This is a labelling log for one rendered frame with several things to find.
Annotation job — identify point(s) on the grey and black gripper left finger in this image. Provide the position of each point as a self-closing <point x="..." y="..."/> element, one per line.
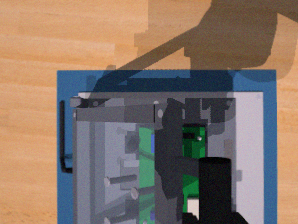
<point x="189" y="218"/>

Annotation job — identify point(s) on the green circuit board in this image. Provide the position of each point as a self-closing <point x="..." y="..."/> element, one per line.
<point x="195" y="149"/>

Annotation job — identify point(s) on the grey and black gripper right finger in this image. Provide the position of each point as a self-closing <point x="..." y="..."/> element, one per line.
<point x="238" y="219"/>

